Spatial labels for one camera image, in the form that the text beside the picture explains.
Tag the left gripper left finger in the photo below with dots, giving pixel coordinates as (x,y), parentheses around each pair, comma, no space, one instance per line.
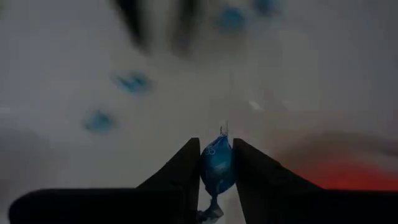
(183,171)

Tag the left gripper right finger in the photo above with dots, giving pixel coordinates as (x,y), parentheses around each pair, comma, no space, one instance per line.
(258,171)

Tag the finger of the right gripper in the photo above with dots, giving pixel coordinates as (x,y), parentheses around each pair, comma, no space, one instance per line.
(133,21)
(183,28)

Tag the blue lollipop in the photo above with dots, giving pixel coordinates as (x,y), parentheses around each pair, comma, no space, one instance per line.
(99,121)
(265,6)
(230,18)
(217,165)
(135,82)

